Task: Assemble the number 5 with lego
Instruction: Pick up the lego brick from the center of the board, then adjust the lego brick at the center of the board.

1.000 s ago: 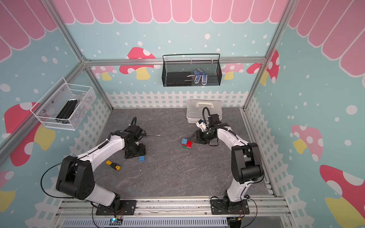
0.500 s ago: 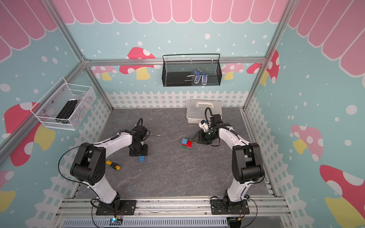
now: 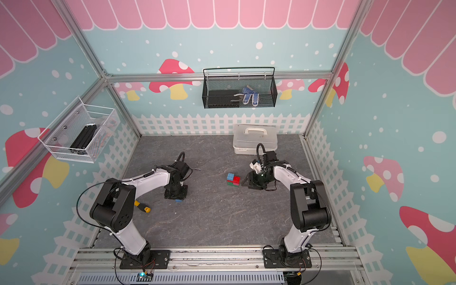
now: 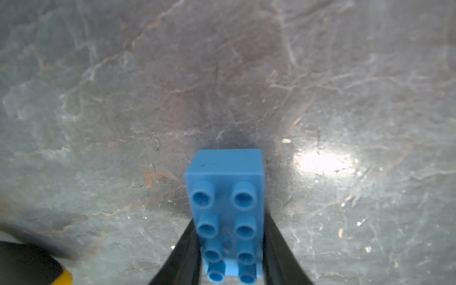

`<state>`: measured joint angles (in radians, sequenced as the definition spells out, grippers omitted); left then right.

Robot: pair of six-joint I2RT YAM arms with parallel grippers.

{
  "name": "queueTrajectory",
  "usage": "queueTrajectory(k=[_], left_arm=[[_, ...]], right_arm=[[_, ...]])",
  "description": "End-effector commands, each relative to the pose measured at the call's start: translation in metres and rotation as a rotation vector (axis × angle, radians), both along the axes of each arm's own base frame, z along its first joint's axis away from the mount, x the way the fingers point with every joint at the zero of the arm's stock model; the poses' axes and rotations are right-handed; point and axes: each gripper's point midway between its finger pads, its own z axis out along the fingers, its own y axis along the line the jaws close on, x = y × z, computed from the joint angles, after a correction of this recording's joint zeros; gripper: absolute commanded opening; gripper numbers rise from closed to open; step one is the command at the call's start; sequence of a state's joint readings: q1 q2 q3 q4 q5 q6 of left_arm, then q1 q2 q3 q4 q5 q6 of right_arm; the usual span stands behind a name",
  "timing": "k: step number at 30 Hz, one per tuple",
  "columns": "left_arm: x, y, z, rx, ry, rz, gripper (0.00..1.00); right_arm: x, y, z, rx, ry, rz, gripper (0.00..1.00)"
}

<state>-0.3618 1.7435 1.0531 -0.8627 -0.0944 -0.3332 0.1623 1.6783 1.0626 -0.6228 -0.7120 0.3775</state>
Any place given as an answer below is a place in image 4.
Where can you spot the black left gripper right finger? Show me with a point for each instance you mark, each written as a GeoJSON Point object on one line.
{"type": "Point", "coordinates": [280, 267]}

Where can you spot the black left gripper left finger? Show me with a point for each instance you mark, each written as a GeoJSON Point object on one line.
{"type": "Point", "coordinates": [183, 266]}

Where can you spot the blue lego brick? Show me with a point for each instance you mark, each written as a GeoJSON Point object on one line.
{"type": "Point", "coordinates": [226, 194]}

